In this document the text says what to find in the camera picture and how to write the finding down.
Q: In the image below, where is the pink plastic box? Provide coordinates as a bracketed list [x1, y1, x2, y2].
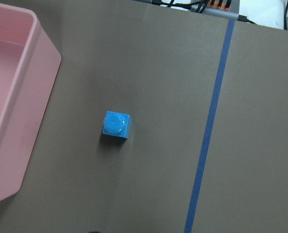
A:
[0, 3, 62, 201]

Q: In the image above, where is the small blue square block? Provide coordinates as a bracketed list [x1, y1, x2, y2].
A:
[102, 111, 132, 139]

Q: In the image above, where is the grey hub with orange connectors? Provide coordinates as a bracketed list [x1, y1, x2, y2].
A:
[190, 0, 240, 20]

